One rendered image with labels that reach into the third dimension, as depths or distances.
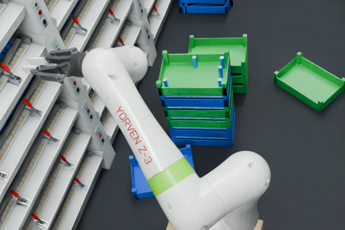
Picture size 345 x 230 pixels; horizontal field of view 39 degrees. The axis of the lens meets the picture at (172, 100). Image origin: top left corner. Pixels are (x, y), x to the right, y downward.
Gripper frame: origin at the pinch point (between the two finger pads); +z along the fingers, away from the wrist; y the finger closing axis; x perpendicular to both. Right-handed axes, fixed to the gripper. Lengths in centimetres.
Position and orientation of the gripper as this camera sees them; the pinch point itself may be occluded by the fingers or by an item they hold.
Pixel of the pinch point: (34, 65)
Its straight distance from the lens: 158.7
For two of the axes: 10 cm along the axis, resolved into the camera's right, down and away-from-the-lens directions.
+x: -3.3, -6.2, -7.1
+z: -9.0, -0.3, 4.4
